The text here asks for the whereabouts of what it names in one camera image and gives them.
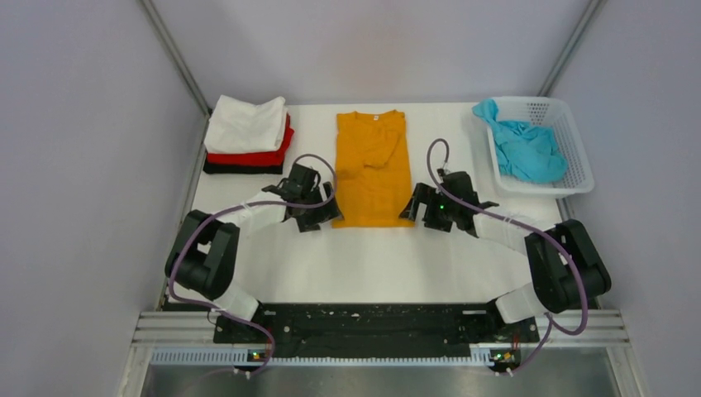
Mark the blue t-shirt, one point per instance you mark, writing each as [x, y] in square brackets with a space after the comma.
[523, 150]

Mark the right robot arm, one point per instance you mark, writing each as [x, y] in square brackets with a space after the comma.
[565, 267]

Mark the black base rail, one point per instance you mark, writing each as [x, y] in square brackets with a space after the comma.
[364, 331]

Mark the yellow t-shirt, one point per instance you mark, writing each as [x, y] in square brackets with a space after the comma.
[374, 182]

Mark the white folded t-shirt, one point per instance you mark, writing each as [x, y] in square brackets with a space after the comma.
[237, 127]

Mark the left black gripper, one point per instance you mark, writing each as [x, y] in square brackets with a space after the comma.
[323, 213]

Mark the aluminium frame rail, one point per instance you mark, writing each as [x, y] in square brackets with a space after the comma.
[175, 354]

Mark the white plastic basket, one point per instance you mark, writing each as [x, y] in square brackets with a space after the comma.
[546, 112]

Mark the red folded t-shirt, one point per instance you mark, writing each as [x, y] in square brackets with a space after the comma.
[260, 158]

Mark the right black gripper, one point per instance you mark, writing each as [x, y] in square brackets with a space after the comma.
[427, 194]

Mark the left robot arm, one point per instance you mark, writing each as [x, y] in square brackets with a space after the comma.
[202, 262]

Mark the black folded t-shirt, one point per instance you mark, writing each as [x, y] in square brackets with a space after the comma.
[222, 169]

